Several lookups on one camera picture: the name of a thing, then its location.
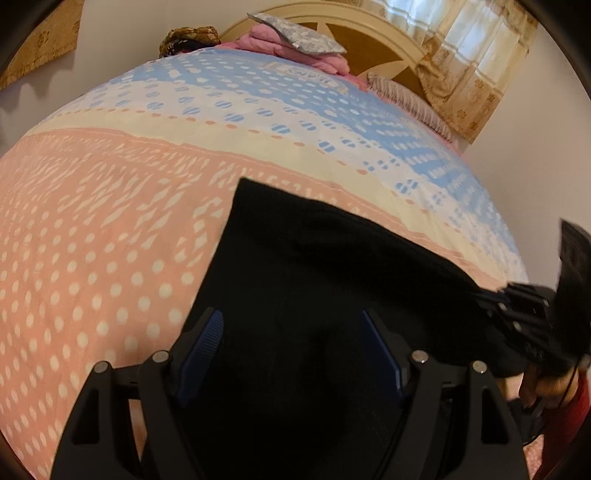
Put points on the striped pillow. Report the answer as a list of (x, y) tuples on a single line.
[(399, 95)]

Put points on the person right hand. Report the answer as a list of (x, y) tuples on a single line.
[(570, 391)]

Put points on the black pants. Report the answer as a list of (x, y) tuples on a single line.
[(295, 390)]

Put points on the beige side curtain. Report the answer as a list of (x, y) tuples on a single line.
[(53, 38)]

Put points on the grey patterned pillow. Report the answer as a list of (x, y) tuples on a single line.
[(302, 38)]

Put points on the pink folded blanket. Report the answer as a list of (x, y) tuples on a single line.
[(265, 40)]

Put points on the polka dot bed quilt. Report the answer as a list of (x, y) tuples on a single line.
[(112, 207)]

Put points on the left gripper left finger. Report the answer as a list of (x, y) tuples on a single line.
[(133, 422)]

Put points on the beige window curtain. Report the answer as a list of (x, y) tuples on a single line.
[(471, 50)]

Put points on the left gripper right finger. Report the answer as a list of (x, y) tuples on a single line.
[(455, 422)]

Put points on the cream wooden headboard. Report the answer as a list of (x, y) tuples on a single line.
[(373, 45)]

